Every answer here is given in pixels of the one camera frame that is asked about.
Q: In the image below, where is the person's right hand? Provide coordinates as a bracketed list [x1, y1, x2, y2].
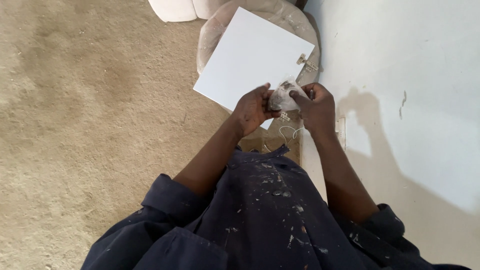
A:
[289, 82, 336, 140]

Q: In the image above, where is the plastic-wrapped beige cushion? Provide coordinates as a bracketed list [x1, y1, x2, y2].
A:
[196, 0, 321, 86]

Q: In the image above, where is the white wall socket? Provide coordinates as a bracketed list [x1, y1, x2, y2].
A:
[336, 116, 347, 151]

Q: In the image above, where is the white cushion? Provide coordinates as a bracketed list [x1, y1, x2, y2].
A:
[148, 0, 230, 23]

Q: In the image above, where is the dark blue paint-stained coverall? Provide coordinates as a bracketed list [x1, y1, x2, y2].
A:
[80, 144, 473, 270]

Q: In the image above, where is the person's left hand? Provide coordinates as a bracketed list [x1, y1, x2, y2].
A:
[230, 83, 282, 138]

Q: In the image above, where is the white cabinet door panel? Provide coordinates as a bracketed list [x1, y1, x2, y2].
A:
[193, 7, 316, 130]

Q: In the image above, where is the clear plastic bag of screws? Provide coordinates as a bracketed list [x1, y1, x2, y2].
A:
[268, 77, 309, 112]

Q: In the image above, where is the white wire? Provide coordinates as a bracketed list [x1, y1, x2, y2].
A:
[263, 125, 306, 152]

